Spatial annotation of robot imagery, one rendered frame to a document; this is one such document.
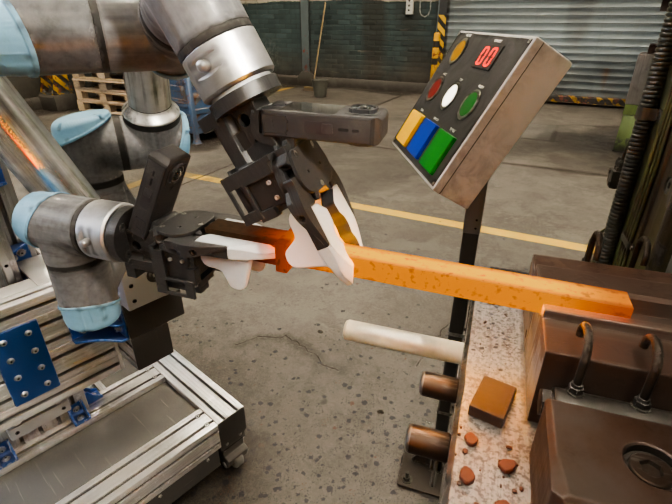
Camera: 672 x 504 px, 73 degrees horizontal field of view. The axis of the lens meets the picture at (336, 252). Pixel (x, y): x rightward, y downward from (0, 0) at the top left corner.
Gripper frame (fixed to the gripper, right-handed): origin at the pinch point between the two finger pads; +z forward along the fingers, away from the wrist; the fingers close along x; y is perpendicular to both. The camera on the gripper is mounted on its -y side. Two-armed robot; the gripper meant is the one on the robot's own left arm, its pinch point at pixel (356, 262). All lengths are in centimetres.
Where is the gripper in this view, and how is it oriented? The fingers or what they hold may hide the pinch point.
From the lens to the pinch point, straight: 47.2
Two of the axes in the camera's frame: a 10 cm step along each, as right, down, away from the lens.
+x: -3.3, 4.3, -8.4
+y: -8.2, 3.0, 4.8
